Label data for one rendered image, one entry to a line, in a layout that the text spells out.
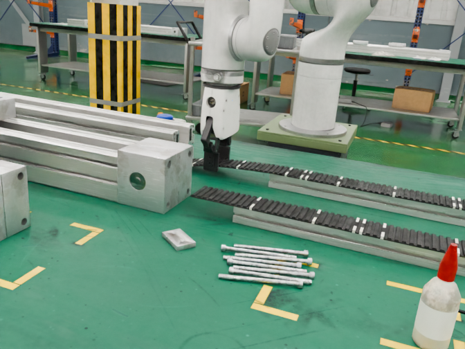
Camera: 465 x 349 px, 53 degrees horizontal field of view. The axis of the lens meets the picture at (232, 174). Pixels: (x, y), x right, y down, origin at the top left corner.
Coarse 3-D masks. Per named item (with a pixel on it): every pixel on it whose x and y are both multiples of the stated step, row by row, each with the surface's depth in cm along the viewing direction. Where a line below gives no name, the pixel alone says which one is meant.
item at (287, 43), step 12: (180, 24) 370; (192, 24) 416; (288, 36) 361; (192, 48) 373; (288, 48) 365; (192, 60) 376; (192, 72) 379; (192, 84) 383; (192, 108) 391; (240, 120) 388; (252, 120) 391; (264, 120) 394
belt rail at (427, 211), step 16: (272, 176) 92; (304, 192) 90; (320, 192) 89; (336, 192) 89; (352, 192) 87; (384, 208) 85; (400, 208) 84; (416, 208) 84; (432, 208) 82; (448, 208) 81; (464, 224) 81
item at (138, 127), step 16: (16, 96) 117; (16, 112) 110; (32, 112) 106; (48, 112) 105; (64, 112) 104; (80, 112) 110; (96, 112) 109; (112, 112) 108; (80, 128) 102; (96, 128) 102; (112, 128) 99; (128, 128) 98; (144, 128) 96; (160, 128) 97; (176, 128) 102; (192, 128) 102
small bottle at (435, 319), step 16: (448, 256) 47; (448, 272) 47; (432, 288) 48; (448, 288) 47; (432, 304) 48; (448, 304) 47; (416, 320) 50; (432, 320) 48; (448, 320) 48; (416, 336) 50; (432, 336) 48; (448, 336) 48
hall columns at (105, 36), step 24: (96, 0) 387; (120, 0) 374; (96, 24) 384; (120, 24) 377; (96, 48) 390; (120, 48) 383; (96, 72) 396; (120, 72) 389; (96, 96) 403; (120, 96) 395
